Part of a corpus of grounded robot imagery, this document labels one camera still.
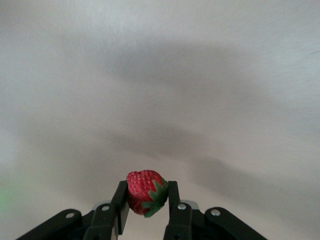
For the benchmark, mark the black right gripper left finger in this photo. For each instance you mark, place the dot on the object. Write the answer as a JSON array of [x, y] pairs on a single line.
[[102, 220]]

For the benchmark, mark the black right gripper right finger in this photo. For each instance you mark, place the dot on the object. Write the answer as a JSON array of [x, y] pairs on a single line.
[[182, 220]]

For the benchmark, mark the red strawberry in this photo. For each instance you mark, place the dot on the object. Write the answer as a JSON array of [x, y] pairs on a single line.
[[142, 190]]

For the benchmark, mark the brown table cover sheet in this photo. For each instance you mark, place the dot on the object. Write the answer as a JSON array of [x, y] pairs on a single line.
[[160, 75]]

